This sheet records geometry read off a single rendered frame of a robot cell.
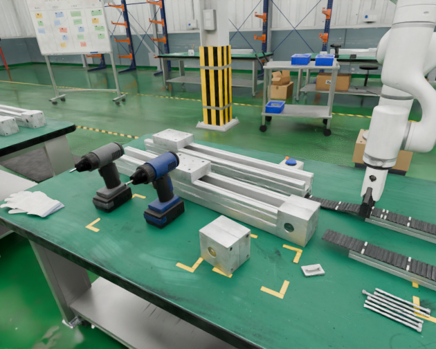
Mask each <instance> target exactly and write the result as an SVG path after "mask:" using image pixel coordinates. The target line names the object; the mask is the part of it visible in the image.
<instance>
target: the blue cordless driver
mask: <svg viewBox="0 0 436 349"><path fill-rule="evenodd" d="M179 163H180V161H179V157H178V155H177V154H176V153H175V152H173V151H169V152H165V153H163V154H161V155H159V156H157V157H155V158H153V159H151V160H149V161H147V162H145V163H144V164H143V165H140V166H138V167H137V169H136V171H135V173H134V174H133V175H132V176H131V177H130V181H129V182H127V183H125V186H127V185H129V184H130V183H132V184H134V185H138V184H149V183H150V182H152V184H153V187H154V189H156V192H157V195H158V198H157V199H155V200H154V201H153V202H151V203H150V204H148V209H146V210H145V211H144V213H143V215H144V218H145V220H146V222H147V223H148V224H151V225H152V226H155V227H157V228H159V229H163V228H164V227H166V226H167V225H168V224H169V223H171V222H172V221H173V220H175V219H176V218H177V217H178V216H180V215H181V214H182V213H184V211H185V208H184V201H183V200H182V199H180V197H179V196H176V195H174V193H173V190H174V188H173V185H172V180H171V178H170V174H168V173H169V172H170V171H172V170H174V169H175V168H176V167H178V166H179Z"/></svg>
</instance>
